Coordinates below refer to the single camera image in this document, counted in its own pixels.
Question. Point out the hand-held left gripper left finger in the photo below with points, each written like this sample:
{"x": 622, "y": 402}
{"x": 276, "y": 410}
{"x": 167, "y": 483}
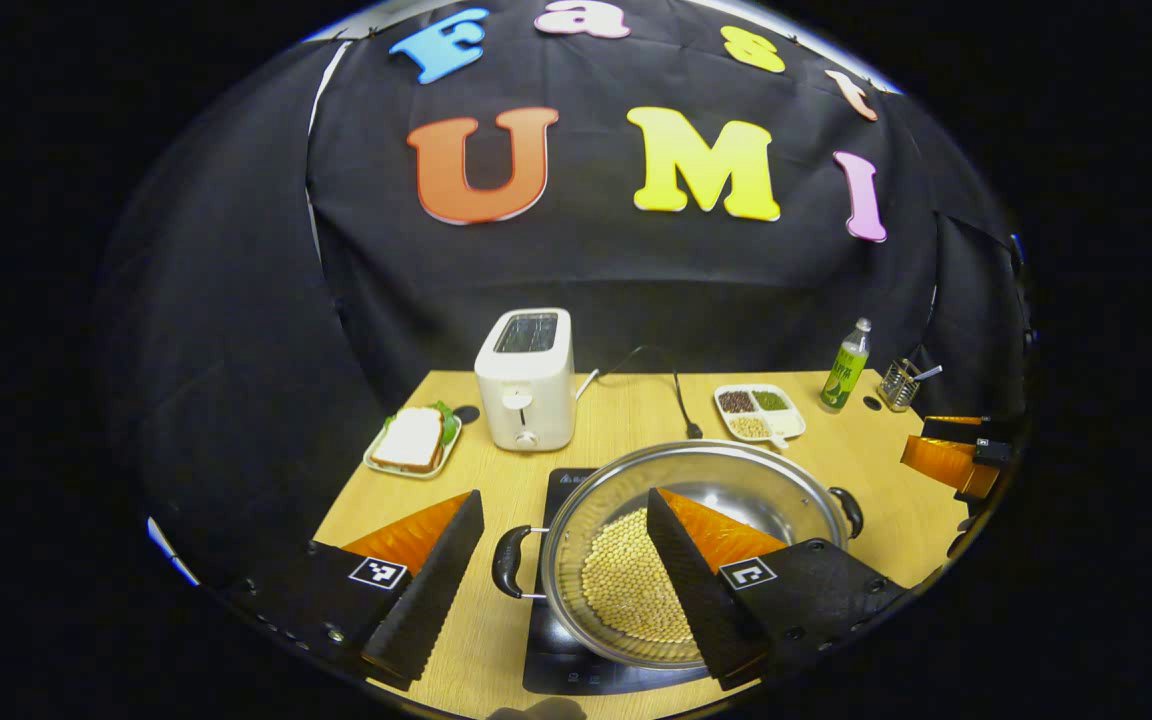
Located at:
{"x": 431, "y": 600}

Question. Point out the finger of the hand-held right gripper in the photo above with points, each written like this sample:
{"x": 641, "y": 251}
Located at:
{"x": 951, "y": 428}
{"x": 941, "y": 462}

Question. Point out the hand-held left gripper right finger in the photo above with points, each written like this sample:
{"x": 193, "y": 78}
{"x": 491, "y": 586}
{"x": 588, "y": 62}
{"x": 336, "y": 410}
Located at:
{"x": 701, "y": 600}

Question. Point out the black induction cooktop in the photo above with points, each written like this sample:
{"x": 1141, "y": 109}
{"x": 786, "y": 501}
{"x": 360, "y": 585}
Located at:
{"x": 561, "y": 655}

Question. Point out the metal mesh utensil holder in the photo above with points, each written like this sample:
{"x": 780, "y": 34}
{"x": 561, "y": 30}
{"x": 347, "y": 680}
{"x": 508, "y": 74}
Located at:
{"x": 898, "y": 390}

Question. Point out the pile of soybeans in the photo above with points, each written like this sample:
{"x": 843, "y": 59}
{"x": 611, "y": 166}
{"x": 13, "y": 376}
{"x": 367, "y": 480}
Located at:
{"x": 626, "y": 590}

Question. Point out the green drink bottle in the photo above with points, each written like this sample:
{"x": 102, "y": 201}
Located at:
{"x": 844, "y": 370}

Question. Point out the small white plate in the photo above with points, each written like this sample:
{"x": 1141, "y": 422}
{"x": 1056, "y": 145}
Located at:
{"x": 446, "y": 455}

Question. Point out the white divided dish with beans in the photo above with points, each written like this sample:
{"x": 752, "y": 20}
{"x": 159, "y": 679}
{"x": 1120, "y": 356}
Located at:
{"x": 786, "y": 420}

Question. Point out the sandwich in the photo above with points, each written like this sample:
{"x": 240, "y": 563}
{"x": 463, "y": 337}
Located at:
{"x": 408, "y": 440}

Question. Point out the white toaster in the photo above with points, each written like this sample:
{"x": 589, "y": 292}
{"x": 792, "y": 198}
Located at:
{"x": 526, "y": 400}

